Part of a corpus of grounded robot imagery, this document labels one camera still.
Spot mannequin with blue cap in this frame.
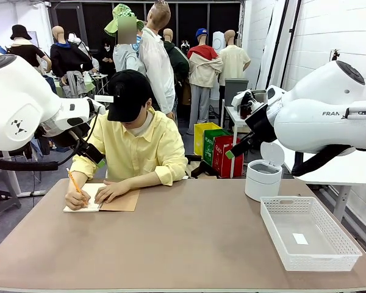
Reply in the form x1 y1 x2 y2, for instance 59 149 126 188
186 27 223 135

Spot mannequin with green hat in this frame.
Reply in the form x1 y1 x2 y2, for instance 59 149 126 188
104 3 147 77

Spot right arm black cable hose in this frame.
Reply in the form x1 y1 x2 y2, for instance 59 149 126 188
292 145 358 178

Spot white torso form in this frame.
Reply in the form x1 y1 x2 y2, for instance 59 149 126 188
210 31 226 100

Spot yellow recycling bin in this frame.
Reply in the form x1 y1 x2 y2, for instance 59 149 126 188
193 122 222 156

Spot black office chair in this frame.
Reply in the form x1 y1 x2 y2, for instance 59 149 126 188
184 154 219 180

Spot black baseball cap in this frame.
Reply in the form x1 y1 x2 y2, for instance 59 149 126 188
106 69 153 123

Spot mannequin in cream shirt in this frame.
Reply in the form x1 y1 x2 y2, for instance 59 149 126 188
218 29 251 107

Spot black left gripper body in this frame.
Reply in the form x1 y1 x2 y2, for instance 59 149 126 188
57 123 92 149

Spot masked person in black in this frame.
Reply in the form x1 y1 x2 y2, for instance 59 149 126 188
98 38 117 76

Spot person's right forearm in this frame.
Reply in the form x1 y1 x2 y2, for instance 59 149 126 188
65 170 85 195

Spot white perforated plastic basket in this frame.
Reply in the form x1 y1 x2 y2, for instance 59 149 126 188
260 196 363 272

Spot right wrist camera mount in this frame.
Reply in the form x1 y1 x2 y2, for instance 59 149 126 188
231 89 268 120

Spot spiral notebook brown cover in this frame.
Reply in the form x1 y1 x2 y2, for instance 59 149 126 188
63 182 140 213

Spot white mannequin with headset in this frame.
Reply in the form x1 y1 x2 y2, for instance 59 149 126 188
67 32 91 59

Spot green covered table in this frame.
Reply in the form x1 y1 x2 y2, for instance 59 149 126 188
53 78 97 98

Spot orange pencil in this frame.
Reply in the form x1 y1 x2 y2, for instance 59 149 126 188
66 167 88 207

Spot green recycling bin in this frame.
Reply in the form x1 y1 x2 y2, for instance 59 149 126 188
203 128 232 167

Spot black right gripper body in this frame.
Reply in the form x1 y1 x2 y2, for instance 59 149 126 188
245 103 278 143

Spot mannequin in green jacket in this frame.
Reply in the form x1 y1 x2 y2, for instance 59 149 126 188
163 28 190 106

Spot white stand frame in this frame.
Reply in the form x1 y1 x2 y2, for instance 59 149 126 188
1 151 46 198

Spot person's left hand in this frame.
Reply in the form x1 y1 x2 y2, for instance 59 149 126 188
94 179 132 204

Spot grey waste bin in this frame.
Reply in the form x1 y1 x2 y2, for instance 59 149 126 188
224 78 249 106

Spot white lidded trash can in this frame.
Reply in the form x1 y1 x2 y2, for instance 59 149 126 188
244 142 285 202

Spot tall mannequin white shirt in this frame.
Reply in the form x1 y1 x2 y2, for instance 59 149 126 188
138 0 176 120

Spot person in yellow shirt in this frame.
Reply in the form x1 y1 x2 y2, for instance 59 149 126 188
70 97 188 187

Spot large white table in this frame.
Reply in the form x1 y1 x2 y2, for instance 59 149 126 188
271 139 366 223

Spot mannequin in dark hoodie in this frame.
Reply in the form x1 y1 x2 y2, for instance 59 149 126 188
50 26 94 98

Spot mannequin with black hat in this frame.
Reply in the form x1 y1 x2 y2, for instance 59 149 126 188
6 24 52 74

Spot person's right hand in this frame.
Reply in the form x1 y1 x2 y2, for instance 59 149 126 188
64 188 89 211

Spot person's left forearm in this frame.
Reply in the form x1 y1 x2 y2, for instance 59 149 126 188
121 170 167 192

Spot small white side table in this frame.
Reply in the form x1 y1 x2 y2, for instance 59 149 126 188
90 73 109 95

